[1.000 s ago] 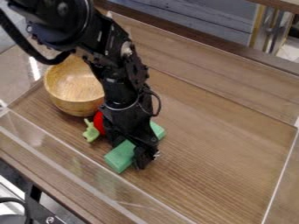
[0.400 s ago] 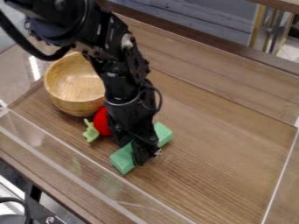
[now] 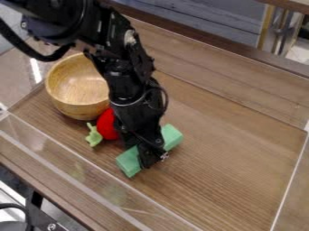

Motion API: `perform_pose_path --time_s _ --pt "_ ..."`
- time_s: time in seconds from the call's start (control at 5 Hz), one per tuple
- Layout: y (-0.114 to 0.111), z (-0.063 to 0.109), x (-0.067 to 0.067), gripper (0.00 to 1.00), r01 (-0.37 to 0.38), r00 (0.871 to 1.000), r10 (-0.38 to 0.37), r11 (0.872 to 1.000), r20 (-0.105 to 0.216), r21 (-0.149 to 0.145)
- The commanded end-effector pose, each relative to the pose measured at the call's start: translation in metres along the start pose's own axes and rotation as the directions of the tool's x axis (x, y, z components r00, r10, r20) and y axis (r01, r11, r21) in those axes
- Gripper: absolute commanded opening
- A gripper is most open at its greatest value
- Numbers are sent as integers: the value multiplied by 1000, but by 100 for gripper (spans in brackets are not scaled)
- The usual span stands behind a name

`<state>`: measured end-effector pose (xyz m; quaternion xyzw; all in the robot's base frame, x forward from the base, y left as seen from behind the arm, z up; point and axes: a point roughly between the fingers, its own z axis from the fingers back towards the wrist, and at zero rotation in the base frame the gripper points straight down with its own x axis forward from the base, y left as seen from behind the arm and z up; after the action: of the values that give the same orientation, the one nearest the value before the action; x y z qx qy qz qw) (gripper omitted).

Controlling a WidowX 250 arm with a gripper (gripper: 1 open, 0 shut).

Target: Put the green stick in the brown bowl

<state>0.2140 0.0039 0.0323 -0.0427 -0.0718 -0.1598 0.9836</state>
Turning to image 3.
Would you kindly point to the gold metal frame background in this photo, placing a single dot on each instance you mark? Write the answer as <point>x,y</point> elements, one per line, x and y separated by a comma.
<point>280,29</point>

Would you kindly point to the clear acrylic front barrier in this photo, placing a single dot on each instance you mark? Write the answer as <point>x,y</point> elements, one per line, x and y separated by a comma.
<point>84,174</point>

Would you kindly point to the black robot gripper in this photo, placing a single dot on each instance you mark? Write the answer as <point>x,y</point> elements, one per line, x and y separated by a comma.
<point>138,100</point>

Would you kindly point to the black table leg bracket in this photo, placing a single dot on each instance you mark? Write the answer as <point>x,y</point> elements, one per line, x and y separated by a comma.
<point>22,212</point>

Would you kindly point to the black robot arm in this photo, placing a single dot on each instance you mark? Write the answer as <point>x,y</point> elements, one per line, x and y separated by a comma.
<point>94,28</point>

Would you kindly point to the red felt strawberry toy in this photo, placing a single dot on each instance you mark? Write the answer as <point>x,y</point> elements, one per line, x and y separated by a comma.
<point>104,130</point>

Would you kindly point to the brown wooden bowl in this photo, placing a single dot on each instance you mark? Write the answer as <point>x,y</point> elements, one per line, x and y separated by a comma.
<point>77,88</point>

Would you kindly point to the green rectangular stick block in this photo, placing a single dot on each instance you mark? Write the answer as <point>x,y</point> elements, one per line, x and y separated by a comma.
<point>129,160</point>

